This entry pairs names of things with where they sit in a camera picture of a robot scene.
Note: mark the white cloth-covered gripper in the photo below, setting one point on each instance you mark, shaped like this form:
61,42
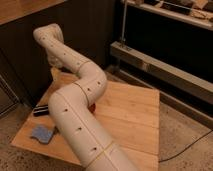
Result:
55,62

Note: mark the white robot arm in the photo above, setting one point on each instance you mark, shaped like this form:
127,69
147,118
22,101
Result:
69,107

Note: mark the orange ceramic bowl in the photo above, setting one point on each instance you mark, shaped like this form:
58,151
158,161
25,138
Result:
92,108

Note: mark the black rectangular brush block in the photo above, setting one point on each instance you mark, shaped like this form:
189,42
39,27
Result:
41,110

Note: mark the blue cloth piece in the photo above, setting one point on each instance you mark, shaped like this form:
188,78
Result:
42,134

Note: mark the vertical metal pole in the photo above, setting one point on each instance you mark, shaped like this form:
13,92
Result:
123,23

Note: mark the upper metal shelf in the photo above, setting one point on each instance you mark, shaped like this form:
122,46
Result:
195,18

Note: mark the grey metal rail beam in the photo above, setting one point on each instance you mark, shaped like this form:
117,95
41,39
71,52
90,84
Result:
185,81

